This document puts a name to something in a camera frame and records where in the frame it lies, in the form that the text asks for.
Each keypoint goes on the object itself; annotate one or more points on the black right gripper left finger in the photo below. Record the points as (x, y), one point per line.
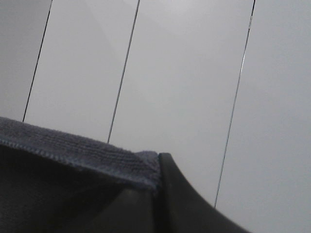
(130, 212)

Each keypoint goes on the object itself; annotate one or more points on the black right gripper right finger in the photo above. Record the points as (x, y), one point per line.
(183, 210)

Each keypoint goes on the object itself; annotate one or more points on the dark navy towel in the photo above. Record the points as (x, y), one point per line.
(56, 182)

